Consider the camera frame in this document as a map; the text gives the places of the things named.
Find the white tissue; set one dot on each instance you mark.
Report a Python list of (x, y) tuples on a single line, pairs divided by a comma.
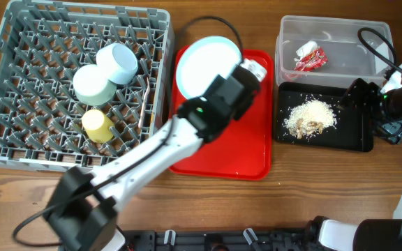
[(305, 49)]

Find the light blue plate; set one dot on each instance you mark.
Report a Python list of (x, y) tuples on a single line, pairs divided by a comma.
[(202, 62)]

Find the green bowl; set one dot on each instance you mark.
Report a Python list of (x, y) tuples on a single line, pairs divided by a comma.
[(92, 87)]

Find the black tray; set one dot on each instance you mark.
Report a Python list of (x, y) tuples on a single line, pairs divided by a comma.
[(350, 132)]

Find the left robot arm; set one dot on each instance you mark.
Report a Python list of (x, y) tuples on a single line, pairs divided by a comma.
[(84, 207)]

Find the white plastic fork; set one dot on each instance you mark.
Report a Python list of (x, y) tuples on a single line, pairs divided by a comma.
[(144, 104)]

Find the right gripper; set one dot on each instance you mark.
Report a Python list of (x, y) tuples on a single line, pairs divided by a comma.
[(369, 90)]

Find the clear plastic bin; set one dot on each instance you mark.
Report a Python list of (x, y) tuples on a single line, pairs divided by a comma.
[(347, 58)]

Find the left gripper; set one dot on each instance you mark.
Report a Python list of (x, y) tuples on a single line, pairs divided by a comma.
[(239, 114)]

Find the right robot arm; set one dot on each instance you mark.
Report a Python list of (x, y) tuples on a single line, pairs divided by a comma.
[(374, 221)]

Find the rice and food scraps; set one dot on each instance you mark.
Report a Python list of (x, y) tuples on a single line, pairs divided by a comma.
[(310, 119)]

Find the light blue bowl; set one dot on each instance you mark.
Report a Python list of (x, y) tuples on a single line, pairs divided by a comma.
[(117, 62)]

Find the grey dishwasher rack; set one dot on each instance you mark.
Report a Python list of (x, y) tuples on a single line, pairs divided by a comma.
[(42, 44)]

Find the red plastic tray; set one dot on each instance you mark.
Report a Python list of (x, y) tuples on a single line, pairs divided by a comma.
[(244, 150)]

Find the yellow cup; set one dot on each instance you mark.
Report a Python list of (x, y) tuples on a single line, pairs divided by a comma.
[(97, 126)]

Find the red snack wrapper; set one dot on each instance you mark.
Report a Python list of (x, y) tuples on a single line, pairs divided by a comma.
[(316, 59)]

